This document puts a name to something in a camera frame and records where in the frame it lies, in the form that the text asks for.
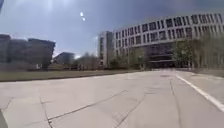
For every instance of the grey concrete slab plaza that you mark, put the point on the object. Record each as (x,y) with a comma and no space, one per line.
(110,100)

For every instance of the low distant building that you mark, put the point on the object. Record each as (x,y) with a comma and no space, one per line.
(65,58)

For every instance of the grass strip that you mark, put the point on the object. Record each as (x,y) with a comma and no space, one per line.
(56,74)

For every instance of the large pale windowed building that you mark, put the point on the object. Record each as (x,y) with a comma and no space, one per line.
(166,36)

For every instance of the row of trees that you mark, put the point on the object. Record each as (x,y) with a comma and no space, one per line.
(196,53)

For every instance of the dark blocky building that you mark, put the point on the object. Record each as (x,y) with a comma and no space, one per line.
(26,51)

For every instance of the white painted line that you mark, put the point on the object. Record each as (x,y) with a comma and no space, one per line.
(203,93)

